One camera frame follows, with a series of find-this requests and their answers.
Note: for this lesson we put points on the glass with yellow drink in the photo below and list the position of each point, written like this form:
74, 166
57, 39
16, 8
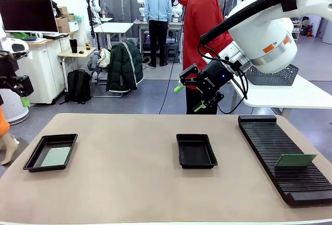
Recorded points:
88, 46

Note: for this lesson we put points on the grey chair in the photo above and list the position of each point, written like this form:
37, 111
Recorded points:
93, 65

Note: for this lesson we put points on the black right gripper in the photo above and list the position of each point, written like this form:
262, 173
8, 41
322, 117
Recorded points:
216, 77

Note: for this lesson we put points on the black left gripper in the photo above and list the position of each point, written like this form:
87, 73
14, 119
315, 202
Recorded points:
6, 69

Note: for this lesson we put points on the green plastic item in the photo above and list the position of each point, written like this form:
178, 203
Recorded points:
19, 35

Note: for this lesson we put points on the black backpack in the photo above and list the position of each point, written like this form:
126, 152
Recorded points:
79, 85

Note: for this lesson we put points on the blue bowl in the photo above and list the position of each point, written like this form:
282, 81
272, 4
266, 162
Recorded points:
30, 38

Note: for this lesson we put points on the white perforated cylinder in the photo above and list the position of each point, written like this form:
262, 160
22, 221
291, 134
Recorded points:
13, 111

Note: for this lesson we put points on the grey workbench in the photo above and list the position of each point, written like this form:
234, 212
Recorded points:
140, 23

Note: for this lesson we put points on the white storage box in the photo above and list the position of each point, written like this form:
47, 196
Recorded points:
74, 26

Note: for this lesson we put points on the white table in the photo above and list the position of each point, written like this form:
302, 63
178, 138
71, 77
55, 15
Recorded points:
285, 95

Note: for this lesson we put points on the person in blue sweater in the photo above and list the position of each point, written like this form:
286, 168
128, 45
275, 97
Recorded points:
158, 7

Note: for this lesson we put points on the black keyboard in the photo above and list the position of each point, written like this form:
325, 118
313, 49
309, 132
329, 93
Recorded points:
55, 35

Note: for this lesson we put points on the white shelf unit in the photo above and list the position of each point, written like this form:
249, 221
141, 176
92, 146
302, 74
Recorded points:
297, 31

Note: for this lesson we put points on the black tumbler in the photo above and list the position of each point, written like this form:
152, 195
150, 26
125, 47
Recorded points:
73, 46

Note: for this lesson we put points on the black computer monitor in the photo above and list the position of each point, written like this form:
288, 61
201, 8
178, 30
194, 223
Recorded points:
28, 15

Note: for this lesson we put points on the white desk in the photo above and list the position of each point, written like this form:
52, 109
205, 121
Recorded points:
114, 28

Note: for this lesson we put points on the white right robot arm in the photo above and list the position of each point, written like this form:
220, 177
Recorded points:
262, 30

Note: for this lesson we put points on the grey mesh basket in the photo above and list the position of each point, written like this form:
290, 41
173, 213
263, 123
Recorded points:
272, 79

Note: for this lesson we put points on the black ESD tray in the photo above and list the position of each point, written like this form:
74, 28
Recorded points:
195, 152
52, 139

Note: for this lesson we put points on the green circuit board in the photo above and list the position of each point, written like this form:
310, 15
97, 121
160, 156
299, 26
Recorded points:
294, 160
55, 156

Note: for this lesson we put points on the small wooden side table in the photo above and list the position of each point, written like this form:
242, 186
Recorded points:
77, 54

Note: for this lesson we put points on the person in red jacket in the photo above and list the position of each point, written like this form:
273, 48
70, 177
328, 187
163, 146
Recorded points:
199, 22

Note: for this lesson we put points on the black slotted PCB rack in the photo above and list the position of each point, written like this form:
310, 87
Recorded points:
272, 142

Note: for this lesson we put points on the brown cardboard box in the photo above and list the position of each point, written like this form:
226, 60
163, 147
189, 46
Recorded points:
69, 17
63, 28
61, 21
62, 10

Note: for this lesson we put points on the white cabinet wooden top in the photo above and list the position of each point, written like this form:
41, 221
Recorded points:
44, 74

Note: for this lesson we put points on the white cloth bag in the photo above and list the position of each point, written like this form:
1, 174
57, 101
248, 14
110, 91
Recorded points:
104, 58

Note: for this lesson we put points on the dark green jacket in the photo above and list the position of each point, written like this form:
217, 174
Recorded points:
124, 67

